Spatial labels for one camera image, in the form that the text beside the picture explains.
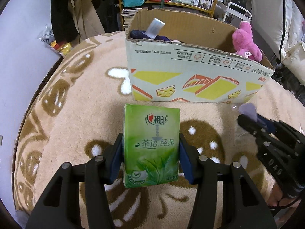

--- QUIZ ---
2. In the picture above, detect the green tissue pack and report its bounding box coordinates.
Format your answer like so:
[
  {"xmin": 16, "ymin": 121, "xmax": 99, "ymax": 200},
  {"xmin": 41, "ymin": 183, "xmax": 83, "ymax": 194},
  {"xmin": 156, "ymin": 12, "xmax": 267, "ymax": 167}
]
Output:
[{"xmin": 123, "ymin": 103, "xmax": 181, "ymax": 188}]

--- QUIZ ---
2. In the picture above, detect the pink plush bear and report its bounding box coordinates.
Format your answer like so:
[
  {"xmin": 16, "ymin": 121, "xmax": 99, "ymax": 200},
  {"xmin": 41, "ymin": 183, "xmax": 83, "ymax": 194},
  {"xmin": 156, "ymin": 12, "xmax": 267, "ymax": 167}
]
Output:
[{"xmin": 232, "ymin": 20, "xmax": 263, "ymax": 62}]

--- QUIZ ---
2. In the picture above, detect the beige trench coat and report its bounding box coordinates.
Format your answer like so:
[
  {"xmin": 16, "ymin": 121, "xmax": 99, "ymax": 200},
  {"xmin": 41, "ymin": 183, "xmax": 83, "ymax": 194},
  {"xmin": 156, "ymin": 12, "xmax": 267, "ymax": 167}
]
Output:
[{"xmin": 67, "ymin": 0, "xmax": 105, "ymax": 41}]

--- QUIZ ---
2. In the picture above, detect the person's right hand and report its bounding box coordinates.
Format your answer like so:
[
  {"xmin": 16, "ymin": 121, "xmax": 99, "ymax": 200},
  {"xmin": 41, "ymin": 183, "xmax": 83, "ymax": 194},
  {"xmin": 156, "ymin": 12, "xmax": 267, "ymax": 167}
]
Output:
[{"xmin": 267, "ymin": 183, "xmax": 301, "ymax": 208}]

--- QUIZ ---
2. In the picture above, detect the yellow snack packet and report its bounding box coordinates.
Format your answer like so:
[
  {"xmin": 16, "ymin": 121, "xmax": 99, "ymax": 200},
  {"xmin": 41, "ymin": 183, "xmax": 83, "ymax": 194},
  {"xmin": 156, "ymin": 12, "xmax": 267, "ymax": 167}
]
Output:
[{"xmin": 51, "ymin": 40, "xmax": 72, "ymax": 56}]

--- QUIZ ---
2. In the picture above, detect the dark blue cloth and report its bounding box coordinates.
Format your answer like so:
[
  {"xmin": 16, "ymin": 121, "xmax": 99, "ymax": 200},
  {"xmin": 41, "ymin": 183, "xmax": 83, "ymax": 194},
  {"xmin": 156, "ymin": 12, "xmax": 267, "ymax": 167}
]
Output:
[{"xmin": 130, "ymin": 29, "xmax": 171, "ymax": 42}]

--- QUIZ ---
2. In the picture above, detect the lavender soft pouch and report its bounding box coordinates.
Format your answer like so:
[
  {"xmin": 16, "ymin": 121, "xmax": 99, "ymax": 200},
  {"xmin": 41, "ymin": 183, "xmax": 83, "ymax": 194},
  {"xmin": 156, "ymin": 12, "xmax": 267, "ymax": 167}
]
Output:
[{"xmin": 239, "ymin": 103, "xmax": 258, "ymax": 123}]

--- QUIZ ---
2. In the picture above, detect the beige printed blanket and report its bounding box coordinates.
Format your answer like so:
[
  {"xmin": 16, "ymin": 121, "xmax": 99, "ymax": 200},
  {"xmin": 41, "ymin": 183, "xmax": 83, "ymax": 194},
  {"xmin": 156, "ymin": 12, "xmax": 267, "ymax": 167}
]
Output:
[{"xmin": 14, "ymin": 30, "xmax": 303, "ymax": 229}]

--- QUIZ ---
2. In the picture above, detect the black hanging garment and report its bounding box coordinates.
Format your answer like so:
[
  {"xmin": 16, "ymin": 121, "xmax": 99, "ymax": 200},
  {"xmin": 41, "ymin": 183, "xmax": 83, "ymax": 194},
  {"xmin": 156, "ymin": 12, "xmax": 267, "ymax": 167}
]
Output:
[
  {"xmin": 92, "ymin": 0, "xmax": 120, "ymax": 32},
  {"xmin": 51, "ymin": 0, "xmax": 80, "ymax": 44}
]

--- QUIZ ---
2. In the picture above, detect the printed cardboard box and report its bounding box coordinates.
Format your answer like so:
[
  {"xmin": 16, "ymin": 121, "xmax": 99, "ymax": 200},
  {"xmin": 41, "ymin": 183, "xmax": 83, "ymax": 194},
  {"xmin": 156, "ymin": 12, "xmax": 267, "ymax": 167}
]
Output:
[{"xmin": 124, "ymin": 8, "xmax": 275, "ymax": 103}]

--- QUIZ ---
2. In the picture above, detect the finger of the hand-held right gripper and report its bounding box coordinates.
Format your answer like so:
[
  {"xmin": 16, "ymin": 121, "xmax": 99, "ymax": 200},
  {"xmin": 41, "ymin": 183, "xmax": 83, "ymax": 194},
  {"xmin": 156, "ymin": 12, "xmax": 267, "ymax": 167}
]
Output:
[
  {"xmin": 258, "ymin": 115, "xmax": 305, "ymax": 146},
  {"xmin": 238, "ymin": 114, "xmax": 275, "ymax": 144}
]

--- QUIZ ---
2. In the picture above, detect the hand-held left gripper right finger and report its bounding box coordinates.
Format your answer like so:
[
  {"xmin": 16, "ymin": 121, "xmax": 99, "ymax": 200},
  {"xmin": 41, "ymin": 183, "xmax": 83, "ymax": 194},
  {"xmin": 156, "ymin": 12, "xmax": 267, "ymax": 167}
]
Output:
[{"xmin": 179, "ymin": 132, "xmax": 278, "ymax": 229}]

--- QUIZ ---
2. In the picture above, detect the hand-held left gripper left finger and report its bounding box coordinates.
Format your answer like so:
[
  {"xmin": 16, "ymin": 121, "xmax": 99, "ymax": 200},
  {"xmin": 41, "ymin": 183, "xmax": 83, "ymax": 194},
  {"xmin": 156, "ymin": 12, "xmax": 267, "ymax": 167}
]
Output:
[{"xmin": 25, "ymin": 132, "xmax": 124, "ymax": 229}]

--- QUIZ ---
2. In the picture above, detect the wooden shelf unit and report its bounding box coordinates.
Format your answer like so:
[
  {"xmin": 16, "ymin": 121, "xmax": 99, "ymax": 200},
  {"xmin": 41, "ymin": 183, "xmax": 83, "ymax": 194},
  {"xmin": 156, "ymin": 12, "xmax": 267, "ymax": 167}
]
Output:
[{"xmin": 117, "ymin": 0, "xmax": 221, "ymax": 29}]

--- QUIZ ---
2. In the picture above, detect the white rolling cart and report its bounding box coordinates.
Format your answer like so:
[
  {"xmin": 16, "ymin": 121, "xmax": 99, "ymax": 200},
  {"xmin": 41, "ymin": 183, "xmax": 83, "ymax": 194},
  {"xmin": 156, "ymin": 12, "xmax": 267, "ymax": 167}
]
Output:
[{"xmin": 223, "ymin": 2, "xmax": 252, "ymax": 25}]

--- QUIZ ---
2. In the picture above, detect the pile of books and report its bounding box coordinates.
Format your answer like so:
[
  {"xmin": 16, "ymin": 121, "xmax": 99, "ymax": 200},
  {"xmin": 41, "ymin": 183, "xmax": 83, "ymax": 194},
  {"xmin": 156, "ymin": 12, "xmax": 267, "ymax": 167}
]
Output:
[{"xmin": 119, "ymin": 7, "xmax": 149, "ymax": 29}]

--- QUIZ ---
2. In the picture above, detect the clear printed snack bag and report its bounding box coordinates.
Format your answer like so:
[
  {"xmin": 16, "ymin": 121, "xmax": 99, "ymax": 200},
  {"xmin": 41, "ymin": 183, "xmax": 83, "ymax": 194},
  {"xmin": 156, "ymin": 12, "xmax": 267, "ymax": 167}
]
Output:
[{"xmin": 37, "ymin": 25, "xmax": 56, "ymax": 46}]

